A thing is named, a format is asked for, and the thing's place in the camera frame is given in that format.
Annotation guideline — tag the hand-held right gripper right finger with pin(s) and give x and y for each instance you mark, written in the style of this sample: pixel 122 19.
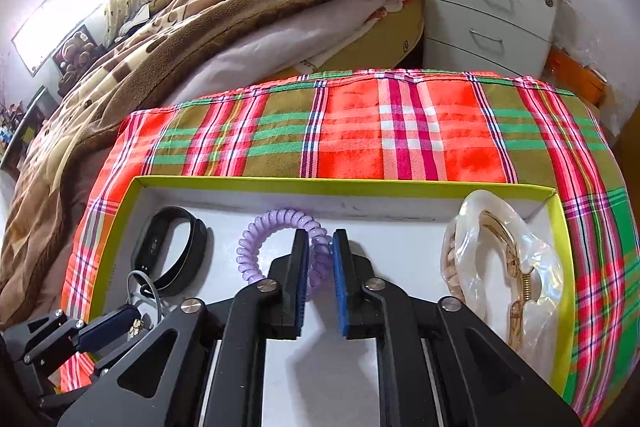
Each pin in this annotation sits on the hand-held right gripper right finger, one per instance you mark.
pixel 342 282

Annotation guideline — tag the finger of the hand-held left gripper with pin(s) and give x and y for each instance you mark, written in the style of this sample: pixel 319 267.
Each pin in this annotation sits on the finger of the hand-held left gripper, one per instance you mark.
pixel 106 361
pixel 107 324

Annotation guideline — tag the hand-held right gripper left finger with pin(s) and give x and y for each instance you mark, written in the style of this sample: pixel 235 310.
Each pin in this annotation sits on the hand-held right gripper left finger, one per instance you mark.
pixel 301 277

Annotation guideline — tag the green-edged white box tray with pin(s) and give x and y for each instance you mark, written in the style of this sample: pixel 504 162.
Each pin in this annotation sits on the green-edged white box tray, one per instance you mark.
pixel 390 217

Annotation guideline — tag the black hair band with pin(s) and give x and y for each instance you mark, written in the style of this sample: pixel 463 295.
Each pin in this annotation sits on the black hair band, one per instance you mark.
pixel 197 239

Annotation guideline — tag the red green plaid cloth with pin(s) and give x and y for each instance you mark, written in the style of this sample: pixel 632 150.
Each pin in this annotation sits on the red green plaid cloth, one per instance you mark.
pixel 400 132

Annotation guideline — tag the pearly hair claw clip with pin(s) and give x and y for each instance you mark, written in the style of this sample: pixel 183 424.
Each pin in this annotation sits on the pearly hair claw clip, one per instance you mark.
pixel 542 267

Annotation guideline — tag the cluttered dark shelf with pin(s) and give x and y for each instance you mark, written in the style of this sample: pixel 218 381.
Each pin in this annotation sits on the cluttered dark shelf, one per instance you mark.
pixel 25 127

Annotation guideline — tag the lavender bed sheet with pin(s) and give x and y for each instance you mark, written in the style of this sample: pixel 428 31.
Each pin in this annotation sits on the lavender bed sheet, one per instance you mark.
pixel 280 47

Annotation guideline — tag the teddy bear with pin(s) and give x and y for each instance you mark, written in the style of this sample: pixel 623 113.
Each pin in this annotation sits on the teddy bear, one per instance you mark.
pixel 75 49

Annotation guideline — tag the brown patterned blanket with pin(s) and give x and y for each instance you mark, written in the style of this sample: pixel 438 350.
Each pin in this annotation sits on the brown patterned blanket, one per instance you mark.
pixel 200 17

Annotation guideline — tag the white nightstand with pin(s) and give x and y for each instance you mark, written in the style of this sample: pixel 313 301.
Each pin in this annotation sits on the white nightstand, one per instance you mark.
pixel 500 22

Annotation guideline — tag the window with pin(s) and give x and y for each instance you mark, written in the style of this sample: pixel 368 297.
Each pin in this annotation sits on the window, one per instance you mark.
pixel 55 22

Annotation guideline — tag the orange cardboard box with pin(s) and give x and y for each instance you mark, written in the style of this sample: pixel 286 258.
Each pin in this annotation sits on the orange cardboard box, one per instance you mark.
pixel 570 74

